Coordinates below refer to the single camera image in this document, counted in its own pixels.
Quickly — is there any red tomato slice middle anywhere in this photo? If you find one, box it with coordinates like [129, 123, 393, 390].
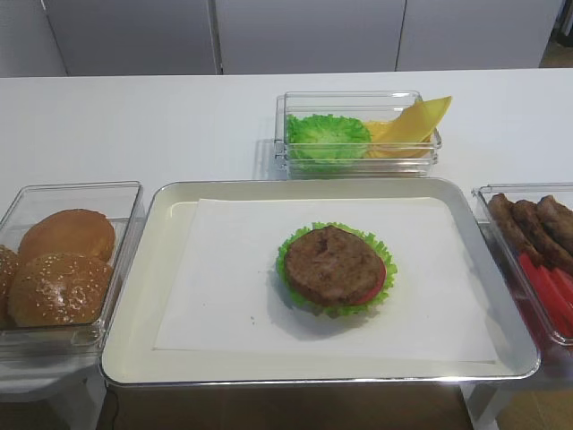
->
[539, 266, 572, 323]

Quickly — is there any yellow cheese slice upright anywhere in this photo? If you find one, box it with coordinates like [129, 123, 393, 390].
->
[392, 96, 452, 159]

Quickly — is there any white parchment paper sheet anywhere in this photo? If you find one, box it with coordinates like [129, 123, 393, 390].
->
[155, 197, 496, 362]

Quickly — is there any clear container patties and tomato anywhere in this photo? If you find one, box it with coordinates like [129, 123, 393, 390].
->
[473, 183, 572, 348]

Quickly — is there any brown patty left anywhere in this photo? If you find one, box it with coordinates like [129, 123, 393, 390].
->
[488, 193, 544, 267]

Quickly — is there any sesame bun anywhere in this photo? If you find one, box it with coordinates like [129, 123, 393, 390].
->
[0, 245, 20, 328]
[7, 253, 113, 328]

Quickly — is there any sesame bun in container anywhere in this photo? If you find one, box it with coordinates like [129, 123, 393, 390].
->
[7, 253, 113, 328]

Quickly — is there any clear container lettuce and cheese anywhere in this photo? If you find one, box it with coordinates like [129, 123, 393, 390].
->
[274, 91, 441, 179]

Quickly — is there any green lettuce in container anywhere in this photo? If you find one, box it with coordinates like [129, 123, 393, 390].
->
[286, 114, 372, 162]

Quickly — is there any plain brown bun bottom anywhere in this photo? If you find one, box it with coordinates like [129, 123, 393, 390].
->
[18, 209, 115, 262]

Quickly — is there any green lettuce leaf under patty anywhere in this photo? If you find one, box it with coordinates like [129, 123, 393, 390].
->
[276, 222, 398, 318]

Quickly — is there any clear container with buns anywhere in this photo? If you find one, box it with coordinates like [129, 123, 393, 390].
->
[1, 182, 145, 357]

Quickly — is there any brown burger patty on tray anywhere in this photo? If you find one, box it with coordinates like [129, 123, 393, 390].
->
[282, 225, 381, 307]

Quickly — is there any sesame bun top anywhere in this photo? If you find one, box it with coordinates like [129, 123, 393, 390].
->
[0, 245, 20, 328]

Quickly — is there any red tomato slice under patty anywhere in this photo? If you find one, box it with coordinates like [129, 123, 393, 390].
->
[349, 259, 387, 305]

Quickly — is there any yellow cheese slice flat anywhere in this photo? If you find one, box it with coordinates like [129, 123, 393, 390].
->
[364, 121, 398, 159]

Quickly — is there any silver metal baking tray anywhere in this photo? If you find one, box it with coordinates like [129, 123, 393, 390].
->
[102, 178, 540, 384]

